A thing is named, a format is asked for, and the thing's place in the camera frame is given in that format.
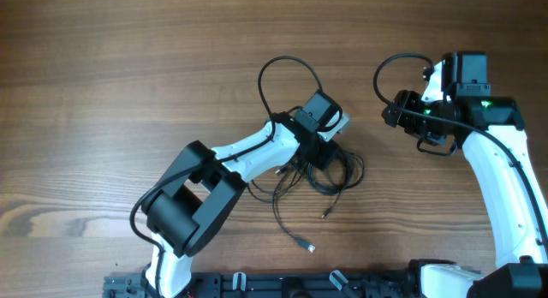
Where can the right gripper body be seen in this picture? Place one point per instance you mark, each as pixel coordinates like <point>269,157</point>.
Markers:
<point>417,117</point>

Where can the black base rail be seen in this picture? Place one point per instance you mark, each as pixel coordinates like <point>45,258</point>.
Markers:
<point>382,284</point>

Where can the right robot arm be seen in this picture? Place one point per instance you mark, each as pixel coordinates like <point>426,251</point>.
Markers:
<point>491,132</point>

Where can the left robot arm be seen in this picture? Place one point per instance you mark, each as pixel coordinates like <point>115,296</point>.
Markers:
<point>191,201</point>

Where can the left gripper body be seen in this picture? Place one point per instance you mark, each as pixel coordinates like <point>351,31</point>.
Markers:
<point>322,151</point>

